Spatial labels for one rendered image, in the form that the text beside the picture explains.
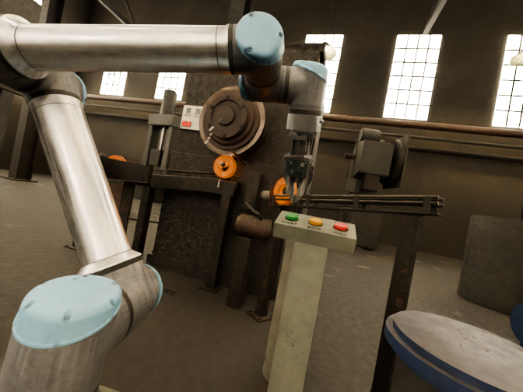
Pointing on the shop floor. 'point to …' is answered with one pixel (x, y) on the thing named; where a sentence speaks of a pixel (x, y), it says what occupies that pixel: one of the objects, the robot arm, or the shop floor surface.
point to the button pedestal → (302, 295)
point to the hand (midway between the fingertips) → (294, 198)
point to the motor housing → (247, 236)
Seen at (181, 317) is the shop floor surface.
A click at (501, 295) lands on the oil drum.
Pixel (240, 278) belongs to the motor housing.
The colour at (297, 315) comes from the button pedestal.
